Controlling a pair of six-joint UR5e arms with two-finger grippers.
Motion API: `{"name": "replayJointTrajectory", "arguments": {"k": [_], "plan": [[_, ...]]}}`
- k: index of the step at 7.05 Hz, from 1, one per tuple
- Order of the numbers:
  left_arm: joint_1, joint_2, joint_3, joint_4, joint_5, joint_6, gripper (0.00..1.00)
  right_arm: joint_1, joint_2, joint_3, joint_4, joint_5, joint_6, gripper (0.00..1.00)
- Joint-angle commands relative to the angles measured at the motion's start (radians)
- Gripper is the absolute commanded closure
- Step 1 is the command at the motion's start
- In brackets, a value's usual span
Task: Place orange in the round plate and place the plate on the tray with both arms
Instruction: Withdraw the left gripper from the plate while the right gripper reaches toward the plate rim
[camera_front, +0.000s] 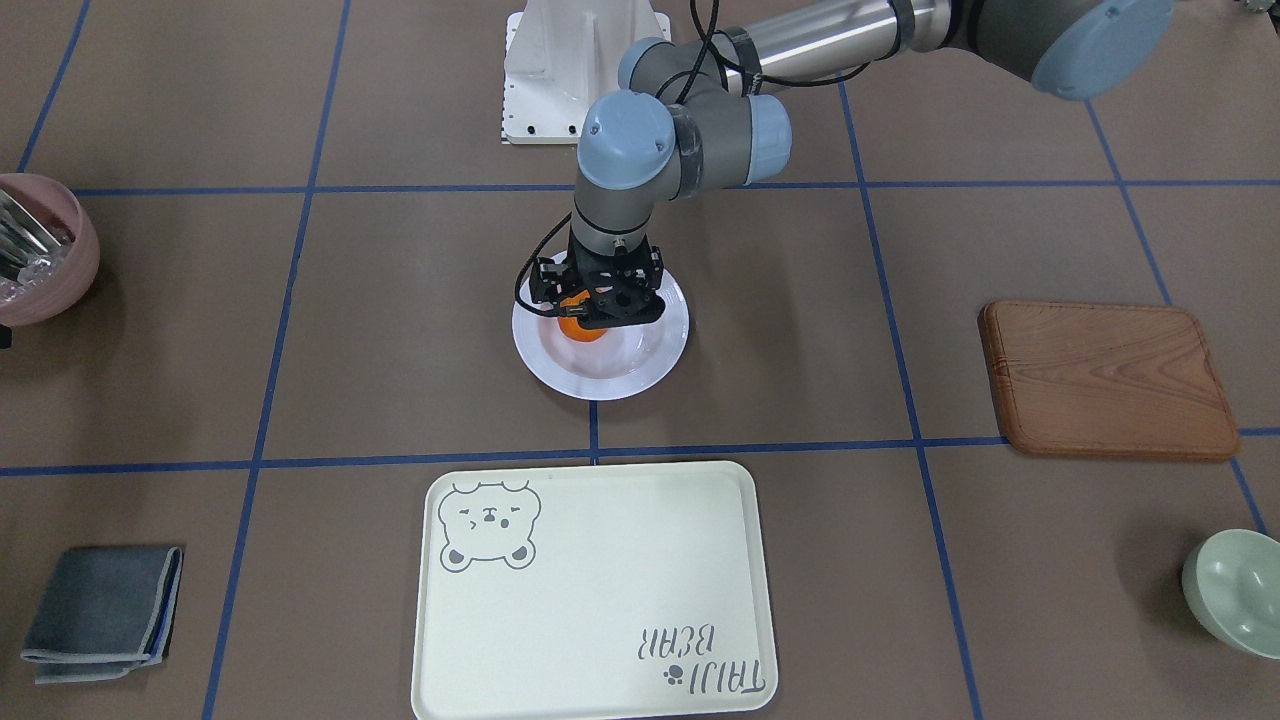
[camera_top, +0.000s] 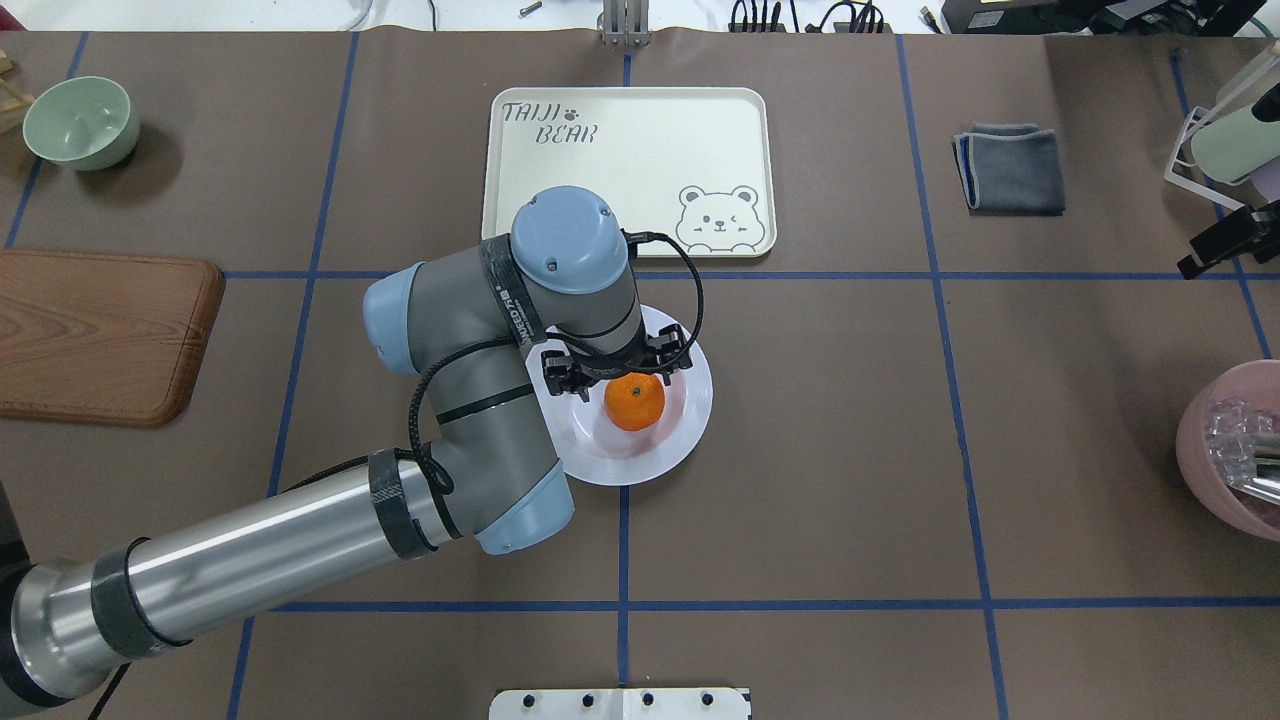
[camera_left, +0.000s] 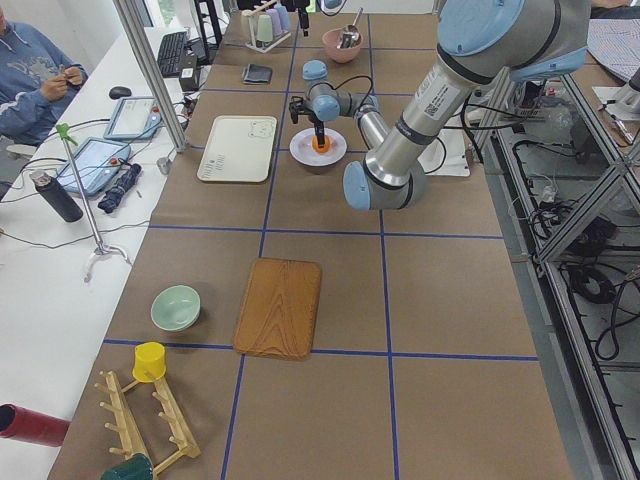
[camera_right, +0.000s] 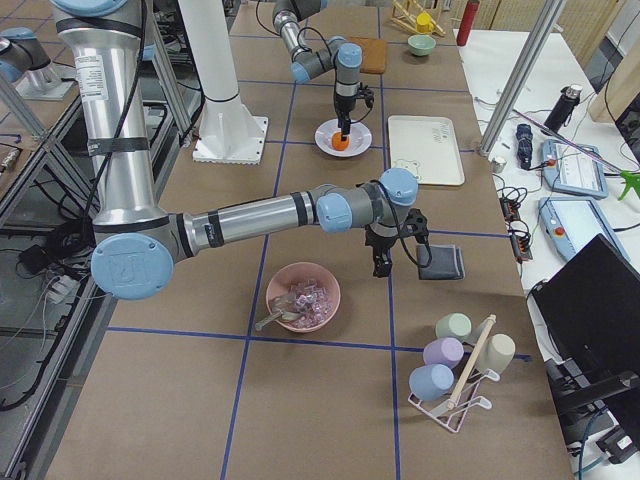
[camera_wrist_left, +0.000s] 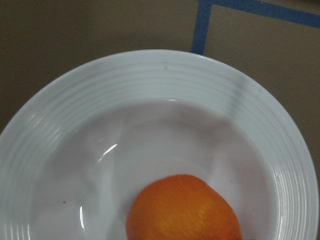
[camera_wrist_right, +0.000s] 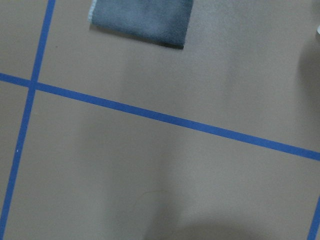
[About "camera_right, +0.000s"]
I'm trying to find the teach pendant upper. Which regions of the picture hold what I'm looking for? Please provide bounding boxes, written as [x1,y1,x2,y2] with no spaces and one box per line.
[541,139,609,199]

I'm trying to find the metal scoop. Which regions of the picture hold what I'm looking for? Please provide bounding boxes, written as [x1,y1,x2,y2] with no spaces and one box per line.
[254,293,302,331]

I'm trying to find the beige cup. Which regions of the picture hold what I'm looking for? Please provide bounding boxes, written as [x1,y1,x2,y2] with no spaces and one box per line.
[475,333,516,375]

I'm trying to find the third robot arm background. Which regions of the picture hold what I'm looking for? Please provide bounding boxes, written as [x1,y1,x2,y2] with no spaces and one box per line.
[1,27,76,101]

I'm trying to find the yellow cup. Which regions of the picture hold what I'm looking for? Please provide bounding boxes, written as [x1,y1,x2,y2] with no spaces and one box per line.
[415,12,434,34]

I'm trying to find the black laptop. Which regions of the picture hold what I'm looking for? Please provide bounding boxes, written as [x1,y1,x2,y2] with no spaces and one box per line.
[533,234,639,375]

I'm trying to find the orange mandarin fruit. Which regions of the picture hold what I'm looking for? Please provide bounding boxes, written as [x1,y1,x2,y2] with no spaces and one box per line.
[331,131,350,152]

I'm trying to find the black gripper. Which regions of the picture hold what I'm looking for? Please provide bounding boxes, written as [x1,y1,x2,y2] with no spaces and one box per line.
[333,84,374,141]
[365,208,429,276]

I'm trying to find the green plastic clamp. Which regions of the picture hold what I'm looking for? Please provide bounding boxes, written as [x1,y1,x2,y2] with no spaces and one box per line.
[618,171,640,201]

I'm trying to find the white round plate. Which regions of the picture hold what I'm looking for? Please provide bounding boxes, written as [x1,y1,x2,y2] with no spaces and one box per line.
[314,119,372,158]

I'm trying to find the pale green cup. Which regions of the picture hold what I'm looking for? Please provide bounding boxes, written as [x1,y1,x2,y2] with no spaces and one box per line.
[435,312,472,342]

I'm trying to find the aluminium frame post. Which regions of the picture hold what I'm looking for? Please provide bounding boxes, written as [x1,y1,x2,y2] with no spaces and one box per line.
[478,0,566,157]

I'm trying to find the white wire cup rack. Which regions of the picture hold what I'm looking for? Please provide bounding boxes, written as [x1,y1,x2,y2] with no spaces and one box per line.
[408,369,500,433]

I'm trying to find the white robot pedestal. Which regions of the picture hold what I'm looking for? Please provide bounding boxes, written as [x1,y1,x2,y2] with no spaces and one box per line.
[178,0,268,165]

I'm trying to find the purple cup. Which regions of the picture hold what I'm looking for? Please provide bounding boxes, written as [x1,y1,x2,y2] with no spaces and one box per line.
[422,337,464,369]

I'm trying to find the blue cup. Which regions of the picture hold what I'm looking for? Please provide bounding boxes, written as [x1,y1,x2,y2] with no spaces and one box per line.
[409,364,454,401]

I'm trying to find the teach pendant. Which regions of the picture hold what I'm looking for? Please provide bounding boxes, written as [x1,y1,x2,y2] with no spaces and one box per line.
[538,196,629,261]
[541,139,609,199]

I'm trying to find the brown wooden tray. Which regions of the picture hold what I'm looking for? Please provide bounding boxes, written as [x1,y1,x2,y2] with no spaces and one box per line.
[348,36,387,75]

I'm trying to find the grey folded cloth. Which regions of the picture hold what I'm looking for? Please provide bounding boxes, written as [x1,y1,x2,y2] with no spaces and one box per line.
[416,245,465,280]

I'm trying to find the teach pendant lower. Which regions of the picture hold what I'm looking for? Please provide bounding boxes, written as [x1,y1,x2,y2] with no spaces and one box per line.
[538,196,629,261]

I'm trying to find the cream bear tray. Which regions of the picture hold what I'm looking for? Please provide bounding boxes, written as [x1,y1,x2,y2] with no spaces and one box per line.
[387,115,465,187]

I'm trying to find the black thermos bottle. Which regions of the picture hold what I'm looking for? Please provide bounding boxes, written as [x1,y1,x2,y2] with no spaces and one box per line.
[543,84,583,133]

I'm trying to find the red bottle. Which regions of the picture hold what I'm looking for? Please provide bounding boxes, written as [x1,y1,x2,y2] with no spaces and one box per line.
[456,0,480,47]

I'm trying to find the folded dark umbrella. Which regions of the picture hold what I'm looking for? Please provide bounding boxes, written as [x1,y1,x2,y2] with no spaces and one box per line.
[516,123,533,170]

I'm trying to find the wooden cup rack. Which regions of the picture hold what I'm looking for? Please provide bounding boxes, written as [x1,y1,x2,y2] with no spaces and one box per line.
[390,0,446,37]

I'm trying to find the pink bowl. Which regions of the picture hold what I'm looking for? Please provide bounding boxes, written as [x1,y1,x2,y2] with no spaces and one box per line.
[265,262,341,333]

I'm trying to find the clear plastic ice cubes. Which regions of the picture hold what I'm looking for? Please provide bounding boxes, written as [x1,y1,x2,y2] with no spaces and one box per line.
[282,280,333,329]

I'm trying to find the light green bowl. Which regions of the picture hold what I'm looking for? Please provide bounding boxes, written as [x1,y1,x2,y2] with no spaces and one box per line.
[407,34,437,57]

